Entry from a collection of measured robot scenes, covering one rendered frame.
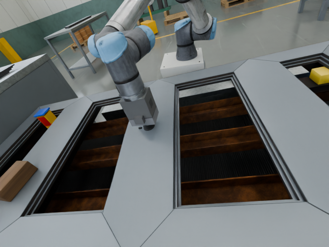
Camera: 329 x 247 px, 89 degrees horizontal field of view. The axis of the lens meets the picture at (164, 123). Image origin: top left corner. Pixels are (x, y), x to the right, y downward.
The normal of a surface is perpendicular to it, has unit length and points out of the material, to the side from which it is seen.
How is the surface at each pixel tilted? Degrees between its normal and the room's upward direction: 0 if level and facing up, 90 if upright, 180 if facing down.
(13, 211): 0
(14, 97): 90
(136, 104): 90
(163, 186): 1
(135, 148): 4
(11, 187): 90
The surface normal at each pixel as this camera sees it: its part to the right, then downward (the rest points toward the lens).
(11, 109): 0.96, -0.16
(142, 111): -0.17, 0.69
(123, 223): -0.26, -0.72
